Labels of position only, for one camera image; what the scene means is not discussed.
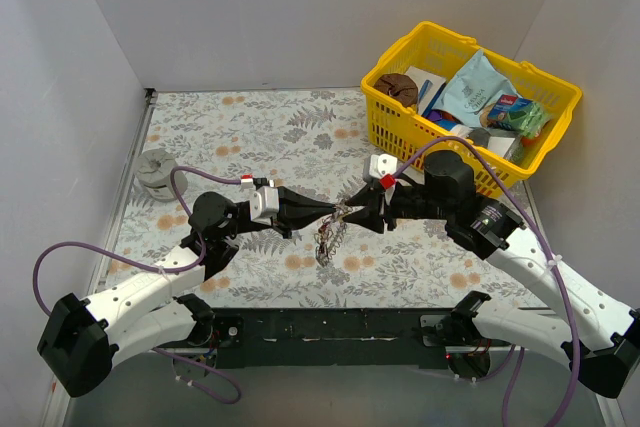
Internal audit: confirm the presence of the round metal key organizer ring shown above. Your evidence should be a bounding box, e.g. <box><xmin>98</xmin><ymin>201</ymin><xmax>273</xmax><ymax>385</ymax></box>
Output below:
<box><xmin>312</xmin><ymin>204</ymin><xmax>351</xmax><ymax>268</ymax></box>

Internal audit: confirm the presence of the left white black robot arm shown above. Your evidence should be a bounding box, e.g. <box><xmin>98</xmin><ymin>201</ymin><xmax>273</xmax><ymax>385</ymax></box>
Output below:
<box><xmin>37</xmin><ymin>186</ymin><xmax>336</xmax><ymax>398</ymax></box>

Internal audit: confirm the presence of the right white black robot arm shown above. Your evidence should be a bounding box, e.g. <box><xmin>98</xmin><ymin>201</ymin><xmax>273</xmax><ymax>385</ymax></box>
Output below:
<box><xmin>344</xmin><ymin>150</ymin><xmax>639</xmax><ymax>398</ymax></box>

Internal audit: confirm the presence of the yellow plastic shopping basket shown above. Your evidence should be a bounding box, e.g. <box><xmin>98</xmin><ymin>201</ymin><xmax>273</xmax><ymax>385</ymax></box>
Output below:
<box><xmin>361</xmin><ymin>22</ymin><xmax>582</xmax><ymax>198</ymax></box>

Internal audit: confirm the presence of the floral patterned table mat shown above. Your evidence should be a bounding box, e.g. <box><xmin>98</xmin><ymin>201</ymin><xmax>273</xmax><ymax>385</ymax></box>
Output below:
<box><xmin>98</xmin><ymin>89</ymin><xmax>564</xmax><ymax>310</ymax></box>

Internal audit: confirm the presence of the grey tape roll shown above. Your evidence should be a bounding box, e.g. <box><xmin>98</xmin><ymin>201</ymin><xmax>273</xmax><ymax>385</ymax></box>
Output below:
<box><xmin>133</xmin><ymin>148</ymin><xmax>178</xmax><ymax>202</ymax></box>

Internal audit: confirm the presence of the brown round bread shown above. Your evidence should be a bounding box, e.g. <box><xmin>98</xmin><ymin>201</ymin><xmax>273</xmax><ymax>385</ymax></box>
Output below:
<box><xmin>374</xmin><ymin>73</ymin><xmax>419</xmax><ymax>107</ymax></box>

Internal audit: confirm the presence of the white box in basket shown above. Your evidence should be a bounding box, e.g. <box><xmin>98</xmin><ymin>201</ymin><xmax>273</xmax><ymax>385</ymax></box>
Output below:
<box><xmin>405</xmin><ymin>66</ymin><xmax>447</xmax><ymax>117</ymax></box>

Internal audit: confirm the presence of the light blue chips bag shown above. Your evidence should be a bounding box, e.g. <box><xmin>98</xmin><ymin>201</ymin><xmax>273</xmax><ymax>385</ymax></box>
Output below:
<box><xmin>433</xmin><ymin>49</ymin><xmax>518</xmax><ymax>127</ymax></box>

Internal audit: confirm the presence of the green wrapped package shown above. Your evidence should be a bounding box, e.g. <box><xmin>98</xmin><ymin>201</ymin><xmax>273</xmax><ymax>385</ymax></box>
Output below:
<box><xmin>486</xmin><ymin>94</ymin><xmax>552</xmax><ymax>139</ymax></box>

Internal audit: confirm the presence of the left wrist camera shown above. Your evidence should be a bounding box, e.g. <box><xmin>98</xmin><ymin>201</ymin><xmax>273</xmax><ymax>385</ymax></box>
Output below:
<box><xmin>249</xmin><ymin>186</ymin><xmax>279</xmax><ymax>225</ymax></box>

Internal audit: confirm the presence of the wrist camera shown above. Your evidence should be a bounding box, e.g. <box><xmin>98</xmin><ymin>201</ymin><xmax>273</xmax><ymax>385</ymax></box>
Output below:
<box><xmin>249</xmin><ymin>186</ymin><xmax>279</xmax><ymax>225</ymax></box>
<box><xmin>362</xmin><ymin>154</ymin><xmax>398</xmax><ymax>191</ymax></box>

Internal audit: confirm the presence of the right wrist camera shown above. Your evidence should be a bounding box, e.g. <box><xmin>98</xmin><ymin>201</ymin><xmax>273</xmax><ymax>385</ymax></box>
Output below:
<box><xmin>362</xmin><ymin>154</ymin><xmax>398</xmax><ymax>191</ymax></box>

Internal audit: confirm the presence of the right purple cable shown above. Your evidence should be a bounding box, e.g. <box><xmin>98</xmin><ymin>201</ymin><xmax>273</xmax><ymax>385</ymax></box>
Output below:
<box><xmin>394</xmin><ymin>136</ymin><xmax>584</xmax><ymax>427</ymax></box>

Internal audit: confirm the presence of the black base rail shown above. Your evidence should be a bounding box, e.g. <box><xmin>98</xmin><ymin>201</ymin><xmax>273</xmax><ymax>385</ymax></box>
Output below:
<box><xmin>154</xmin><ymin>306</ymin><xmax>506</xmax><ymax>371</ymax></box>

